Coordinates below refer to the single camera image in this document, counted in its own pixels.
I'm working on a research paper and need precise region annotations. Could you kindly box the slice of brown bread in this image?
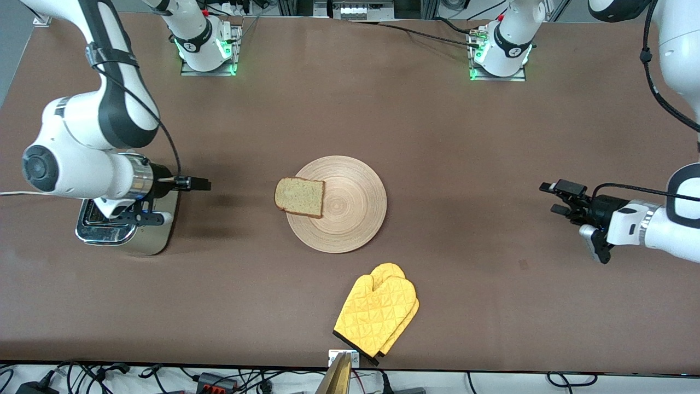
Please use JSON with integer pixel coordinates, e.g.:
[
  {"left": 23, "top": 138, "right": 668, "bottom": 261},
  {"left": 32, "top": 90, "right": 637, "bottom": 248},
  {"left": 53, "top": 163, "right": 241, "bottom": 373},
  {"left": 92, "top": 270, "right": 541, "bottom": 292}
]
[{"left": 274, "top": 176, "right": 326, "bottom": 219}]

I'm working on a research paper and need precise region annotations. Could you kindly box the round wooden plate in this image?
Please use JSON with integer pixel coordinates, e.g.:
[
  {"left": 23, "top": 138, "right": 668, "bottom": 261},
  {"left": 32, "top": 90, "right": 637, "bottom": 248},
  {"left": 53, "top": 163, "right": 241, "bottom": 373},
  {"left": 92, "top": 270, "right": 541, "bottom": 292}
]
[{"left": 285, "top": 155, "right": 388, "bottom": 254}]

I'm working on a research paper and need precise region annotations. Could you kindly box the chrome two-slot toaster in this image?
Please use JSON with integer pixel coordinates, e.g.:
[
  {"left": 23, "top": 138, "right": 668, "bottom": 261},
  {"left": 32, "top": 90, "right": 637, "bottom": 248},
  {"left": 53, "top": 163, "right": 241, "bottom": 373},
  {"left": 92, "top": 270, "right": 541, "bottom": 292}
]
[{"left": 75, "top": 189, "right": 180, "bottom": 257}]

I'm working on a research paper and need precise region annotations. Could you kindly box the yellow quilted oven mitt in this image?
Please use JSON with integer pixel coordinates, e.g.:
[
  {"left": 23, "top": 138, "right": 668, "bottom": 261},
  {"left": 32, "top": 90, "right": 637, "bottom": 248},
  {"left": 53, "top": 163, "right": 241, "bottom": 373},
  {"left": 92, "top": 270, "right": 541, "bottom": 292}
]
[
  {"left": 333, "top": 274, "right": 416, "bottom": 366},
  {"left": 371, "top": 263, "right": 421, "bottom": 356}
]

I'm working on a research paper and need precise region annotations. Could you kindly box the black orange connector block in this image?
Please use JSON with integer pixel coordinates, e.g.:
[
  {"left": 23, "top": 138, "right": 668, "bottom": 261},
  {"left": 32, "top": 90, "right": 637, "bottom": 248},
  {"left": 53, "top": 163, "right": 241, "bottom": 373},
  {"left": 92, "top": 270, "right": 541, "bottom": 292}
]
[{"left": 196, "top": 372, "right": 240, "bottom": 392}]

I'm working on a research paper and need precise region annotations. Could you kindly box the white power strip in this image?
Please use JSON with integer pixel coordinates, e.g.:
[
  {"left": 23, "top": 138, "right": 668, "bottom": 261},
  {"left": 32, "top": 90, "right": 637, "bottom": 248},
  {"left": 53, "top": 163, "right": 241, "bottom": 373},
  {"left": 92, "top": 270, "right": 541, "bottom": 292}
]
[{"left": 331, "top": 0, "right": 395, "bottom": 20}]

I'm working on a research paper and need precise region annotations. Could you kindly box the golden metal bar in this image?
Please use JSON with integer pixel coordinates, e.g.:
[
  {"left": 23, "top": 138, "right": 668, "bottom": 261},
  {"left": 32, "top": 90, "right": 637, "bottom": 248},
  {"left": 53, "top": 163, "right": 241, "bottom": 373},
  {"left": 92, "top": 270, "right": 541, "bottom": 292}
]
[{"left": 314, "top": 352, "right": 352, "bottom": 394}]

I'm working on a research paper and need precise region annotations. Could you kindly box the black power adapter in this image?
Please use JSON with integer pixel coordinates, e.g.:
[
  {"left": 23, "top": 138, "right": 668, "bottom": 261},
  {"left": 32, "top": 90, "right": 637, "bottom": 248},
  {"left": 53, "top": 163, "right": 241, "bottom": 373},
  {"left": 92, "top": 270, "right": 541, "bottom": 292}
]
[{"left": 15, "top": 379, "right": 61, "bottom": 394}]

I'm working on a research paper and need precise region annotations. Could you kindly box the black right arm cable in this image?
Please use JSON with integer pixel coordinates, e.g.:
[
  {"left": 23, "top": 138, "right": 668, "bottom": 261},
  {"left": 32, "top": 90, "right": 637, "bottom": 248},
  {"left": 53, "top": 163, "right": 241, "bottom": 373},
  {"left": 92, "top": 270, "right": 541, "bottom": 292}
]
[{"left": 85, "top": 44, "right": 184, "bottom": 178}]

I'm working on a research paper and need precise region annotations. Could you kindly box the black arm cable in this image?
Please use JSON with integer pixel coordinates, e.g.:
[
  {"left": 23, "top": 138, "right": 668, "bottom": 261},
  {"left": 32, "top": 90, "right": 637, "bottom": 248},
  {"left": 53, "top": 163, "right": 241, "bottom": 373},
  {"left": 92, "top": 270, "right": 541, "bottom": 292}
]
[
  {"left": 85, "top": 44, "right": 184, "bottom": 178},
  {"left": 593, "top": 0, "right": 700, "bottom": 202}
]

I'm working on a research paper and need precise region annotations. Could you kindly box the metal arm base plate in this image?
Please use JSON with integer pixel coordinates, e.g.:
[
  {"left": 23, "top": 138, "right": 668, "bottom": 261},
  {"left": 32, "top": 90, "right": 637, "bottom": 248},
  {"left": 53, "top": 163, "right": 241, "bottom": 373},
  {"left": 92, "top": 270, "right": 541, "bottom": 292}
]
[
  {"left": 469, "top": 27, "right": 527, "bottom": 83},
  {"left": 180, "top": 22, "right": 242, "bottom": 77}
]

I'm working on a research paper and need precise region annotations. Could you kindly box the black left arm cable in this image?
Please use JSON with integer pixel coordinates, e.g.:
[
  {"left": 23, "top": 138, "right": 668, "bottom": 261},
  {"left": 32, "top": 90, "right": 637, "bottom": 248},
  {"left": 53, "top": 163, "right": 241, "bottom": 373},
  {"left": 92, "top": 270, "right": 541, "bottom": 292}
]
[{"left": 593, "top": 0, "right": 700, "bottom": 202}]

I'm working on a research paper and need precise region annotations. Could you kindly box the thin black table cable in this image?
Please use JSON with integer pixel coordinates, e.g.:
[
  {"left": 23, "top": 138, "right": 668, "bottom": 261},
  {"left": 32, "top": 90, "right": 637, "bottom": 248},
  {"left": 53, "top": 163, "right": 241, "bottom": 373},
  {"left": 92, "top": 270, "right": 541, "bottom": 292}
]
[{"left": 350, "top": 21, "right": 482, "bottom": 47}]

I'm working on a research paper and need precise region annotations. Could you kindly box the small white bracket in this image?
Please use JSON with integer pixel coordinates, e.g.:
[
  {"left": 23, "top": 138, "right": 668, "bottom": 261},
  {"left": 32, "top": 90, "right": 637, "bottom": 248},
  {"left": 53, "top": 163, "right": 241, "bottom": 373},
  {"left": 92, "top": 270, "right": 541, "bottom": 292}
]
[{"left": 328, "top": 350, "right": 360, "bottom": 368}]

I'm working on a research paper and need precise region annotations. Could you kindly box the black cable plug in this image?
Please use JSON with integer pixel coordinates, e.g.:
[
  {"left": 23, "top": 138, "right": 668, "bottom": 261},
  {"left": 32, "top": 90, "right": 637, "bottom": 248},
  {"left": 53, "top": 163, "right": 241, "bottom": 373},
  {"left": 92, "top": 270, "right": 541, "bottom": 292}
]
[{"left": 377, "top": 372, "right": 427, "bottom": 394}]

